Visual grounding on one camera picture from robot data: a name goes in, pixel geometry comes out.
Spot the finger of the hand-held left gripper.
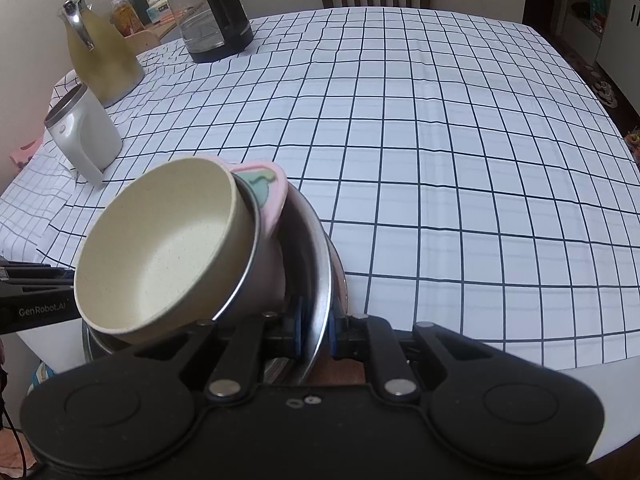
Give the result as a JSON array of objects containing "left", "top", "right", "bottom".
[{"left": 0, "top": 259, "right": 76, "bottom": 292}]

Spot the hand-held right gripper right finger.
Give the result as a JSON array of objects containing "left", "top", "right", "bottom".
[{"left": 327, "top": 310, "right": 506, "bottom": 403}]

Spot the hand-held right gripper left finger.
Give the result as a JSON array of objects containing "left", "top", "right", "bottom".
[{"left": 132, "top": 295, "right": 308, "bottom": 403}]

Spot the large white plate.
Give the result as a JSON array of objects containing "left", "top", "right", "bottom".
[{"left": 325, "top": 232, "right": 351, "bottom": 318}]

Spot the pink bowl with handle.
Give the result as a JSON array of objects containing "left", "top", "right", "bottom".
[{"left": 215, "top": 170, "right": 288, "bottom": 326}]

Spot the stainless steel bowl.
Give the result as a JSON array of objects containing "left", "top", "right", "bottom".
[{"left": 80, "top": 185, "right": 333, "bottom": 386}]

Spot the cream bowl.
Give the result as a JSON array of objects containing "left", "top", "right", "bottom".
[{"left": 72, "top": 157, "right": 261, "bottom": 346}]

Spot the white steel mug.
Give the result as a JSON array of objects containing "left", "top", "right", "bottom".
[{"left": 44, "top": 84, "right": 123, "bottom": 184}]

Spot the white checked tablecloth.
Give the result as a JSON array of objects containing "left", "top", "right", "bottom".
[{"left": 0, "top": 6, "right": 640, "bottom": 466}]

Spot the yellow-green thermos jug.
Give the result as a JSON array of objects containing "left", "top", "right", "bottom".
[{"left": 61, "top": 0, "right": 147, "bottom": 108}]

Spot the orange bottle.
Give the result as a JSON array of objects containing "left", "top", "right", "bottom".
[{"left": 111, "top": 0, "right": 138, "bottom": 38}]

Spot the tissue box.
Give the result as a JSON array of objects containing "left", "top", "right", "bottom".
[{"left": 147, "top": 0, "right": 177, "bottom": 23}]

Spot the glass electric kettle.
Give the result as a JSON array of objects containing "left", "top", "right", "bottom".
[{"left": 164, "top": 0, "right": 255, "bottom": 64}]

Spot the pair of sneakers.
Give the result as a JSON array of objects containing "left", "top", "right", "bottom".
[{"left": 597, "top": 80, "right": 621, "bottom": 108}]

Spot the white lower cabinet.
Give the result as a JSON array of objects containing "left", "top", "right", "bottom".
[{"left": 595, "top": 0, "right": 640, "bottom": 91}]

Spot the black cable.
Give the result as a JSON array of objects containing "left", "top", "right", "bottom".
[{"left": 0, "top": 395, "right": 32, "bottom": 480}]

